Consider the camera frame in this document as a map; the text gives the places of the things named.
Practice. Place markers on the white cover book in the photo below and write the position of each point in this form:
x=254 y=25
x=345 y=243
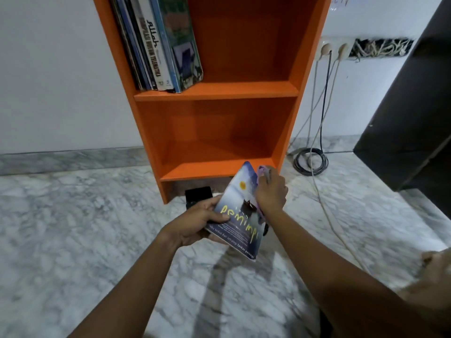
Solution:
x=152 y=31

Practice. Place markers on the white wall socket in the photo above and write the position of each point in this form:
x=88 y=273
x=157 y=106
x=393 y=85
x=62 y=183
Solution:
x=333 y=49

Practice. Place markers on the person's left forearm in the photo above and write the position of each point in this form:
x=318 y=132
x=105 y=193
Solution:
x=127 y=292

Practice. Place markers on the person's left hand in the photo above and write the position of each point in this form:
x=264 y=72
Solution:
x=190 y=225

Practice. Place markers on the person's right hand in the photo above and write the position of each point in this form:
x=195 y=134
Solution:
x=271 y=197

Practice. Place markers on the dark worn comic magazine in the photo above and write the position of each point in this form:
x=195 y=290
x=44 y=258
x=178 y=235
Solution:
x=114 y=10

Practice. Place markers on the black display stand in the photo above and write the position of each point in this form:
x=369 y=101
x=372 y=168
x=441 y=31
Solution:
x=197 y=195

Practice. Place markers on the purple cleaning cloth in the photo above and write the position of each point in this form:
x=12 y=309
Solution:
x=261 y=169

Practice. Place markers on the dark blue boat cover book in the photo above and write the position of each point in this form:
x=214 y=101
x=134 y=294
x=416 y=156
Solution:
x=239 y=207

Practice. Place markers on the person's right forearm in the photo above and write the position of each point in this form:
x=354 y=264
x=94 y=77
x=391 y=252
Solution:
x=345 y=285

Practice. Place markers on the orange wooden bookshelf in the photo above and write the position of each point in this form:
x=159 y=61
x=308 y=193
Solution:
x=239 y=42

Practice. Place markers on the dark brown cabinet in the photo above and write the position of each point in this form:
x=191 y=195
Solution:
x=405 y=112

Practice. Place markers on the small green cover book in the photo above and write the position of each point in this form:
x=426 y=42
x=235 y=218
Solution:
x=179 y=31

